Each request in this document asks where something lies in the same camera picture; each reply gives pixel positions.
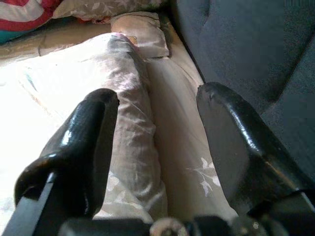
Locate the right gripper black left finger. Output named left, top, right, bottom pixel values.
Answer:
left=14, top=88, right=120, bottom=222

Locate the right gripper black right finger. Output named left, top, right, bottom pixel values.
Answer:
left=196, top=82, right=308, bottom=215

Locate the beige floral pillow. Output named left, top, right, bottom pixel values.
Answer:
left=0, top=33, right=170, bottom=224

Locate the beige floral bed sheet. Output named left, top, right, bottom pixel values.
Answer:
left=0, top=17, right=239, bottom=222

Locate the dark grey padded headboard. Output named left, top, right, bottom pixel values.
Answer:
left=169, top=0, right=315, bottom=187

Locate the small cartoon print pillow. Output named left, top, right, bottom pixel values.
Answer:
left=110, top=11, right=171, bottom=59

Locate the grey floral pillow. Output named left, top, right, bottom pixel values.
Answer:
left=53, top=0, right=163, bottom=22

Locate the red white blue bolster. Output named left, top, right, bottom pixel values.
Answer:
left=0, top=0, right=62, bottom=42

